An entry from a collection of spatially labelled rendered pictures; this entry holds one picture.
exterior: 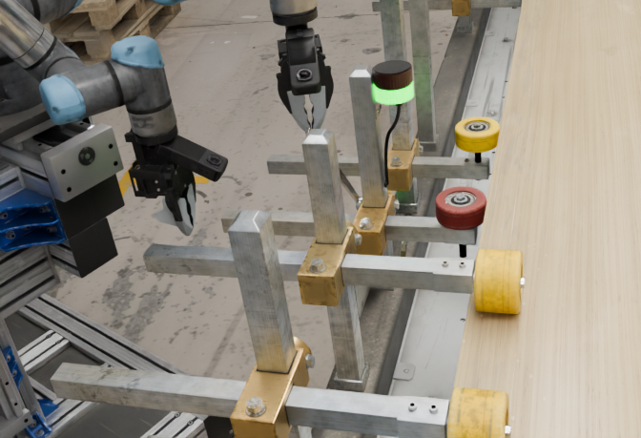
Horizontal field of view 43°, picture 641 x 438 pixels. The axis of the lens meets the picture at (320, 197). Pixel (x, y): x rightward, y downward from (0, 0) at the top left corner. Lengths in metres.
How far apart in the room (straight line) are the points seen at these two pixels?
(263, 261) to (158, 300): 1.94
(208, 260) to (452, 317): 0.54
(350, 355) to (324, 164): 0.32
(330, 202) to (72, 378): 0.38
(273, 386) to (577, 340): 0.38
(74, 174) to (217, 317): 1.21
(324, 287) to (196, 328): 1.56
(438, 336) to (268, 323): 0.64
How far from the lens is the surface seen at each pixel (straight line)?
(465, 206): 1.29
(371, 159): 1.32
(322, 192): 1.07
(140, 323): 2.69
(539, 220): 1.26
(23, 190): 1.61
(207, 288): 2.75
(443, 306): 1.55
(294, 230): 1.39
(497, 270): 1.04
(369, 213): 1.36
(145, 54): 1.32
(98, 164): 1.53
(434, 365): 1.43
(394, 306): 1.42
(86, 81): 1.32
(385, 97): 1.26
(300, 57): 1.27
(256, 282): 0.85
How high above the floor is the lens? 1.59
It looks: 31 degrees down
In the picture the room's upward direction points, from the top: 8 degrees counter-clockwise
